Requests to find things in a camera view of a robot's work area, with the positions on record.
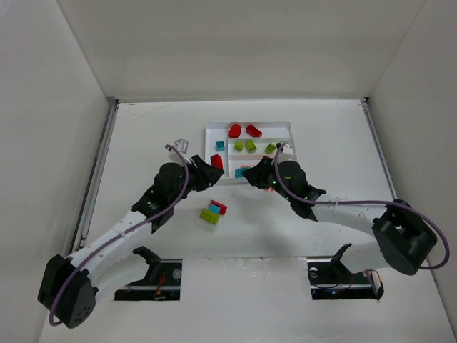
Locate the red lego brick cluster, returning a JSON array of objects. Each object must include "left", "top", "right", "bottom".
[{"left": 210, "top": 154, "right": 224, "bottom": 170}]

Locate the lime lego brick cluster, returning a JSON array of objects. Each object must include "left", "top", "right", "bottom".
[
  {"left": 200, "top": 209, "right": 220, "bottom": 225},
  {"left": 264, "top": 143, "right": 276, "bottom": 154}
]

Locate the lime lego plate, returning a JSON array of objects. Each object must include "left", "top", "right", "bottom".
[{"left": 245, "top": 140, "right": 257, "bottom": 154}]

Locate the lime small lego brick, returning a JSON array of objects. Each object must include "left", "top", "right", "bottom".
[{"left": 234, "top": 141, "right": 244, "bottom": 151}]

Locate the red long lego brick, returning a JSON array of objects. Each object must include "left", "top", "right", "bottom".
[{"left": 246, "top": 124, "right": 262, "bottom": 138}]

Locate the red rounded lego brick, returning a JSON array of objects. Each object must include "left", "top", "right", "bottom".
[{"left": 228, "top": 124, "right": 241, "bottom": 138}]

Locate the teal lego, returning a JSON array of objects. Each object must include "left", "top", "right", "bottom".
[
  {"left": 235, "top": 167, "right": 248, "bottom": 178},
  {"left": 216, "top": 141, "right": 226, "bottom": 151}
]

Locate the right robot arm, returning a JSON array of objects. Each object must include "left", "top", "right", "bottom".
[{"left": 242, "top": 156, "right": 437, "bottom": 276}]

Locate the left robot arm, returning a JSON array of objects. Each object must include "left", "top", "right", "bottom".
[{"left": 37, "top": 155, "right": 224, "bottom": 329}]

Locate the teal lego in tray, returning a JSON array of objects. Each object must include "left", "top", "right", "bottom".
[{"left": 216, "top": 141, "right": 226, "bottom": 151}]

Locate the teal rounded lego brick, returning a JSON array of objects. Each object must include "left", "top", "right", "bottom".
[{"left": 209, "top": 204, "right": 221, "bottom": 214}]

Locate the white compartment tray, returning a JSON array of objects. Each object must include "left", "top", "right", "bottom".
[{"left": 204, "top": 121, "right": 297, "bottom": 186}]

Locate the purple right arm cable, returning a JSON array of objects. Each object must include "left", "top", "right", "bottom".
[{"left": 273, "top": 142, "right": 450, "bottom": 269}]

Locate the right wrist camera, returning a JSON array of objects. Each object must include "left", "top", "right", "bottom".
[{"left": 276, "top": 141, "right": 293, "bottom": 156}]

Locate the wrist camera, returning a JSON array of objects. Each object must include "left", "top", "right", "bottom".
[
  {"left": 169, "top": 139, "right": 189, "bottom": 164},
  {"left": 276, "top": 141, "right": 293, "bottom": 156}
]

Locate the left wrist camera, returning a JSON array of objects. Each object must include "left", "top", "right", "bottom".
[{"left": 169, "top": 139, "right": 189, "bottom": 164}]

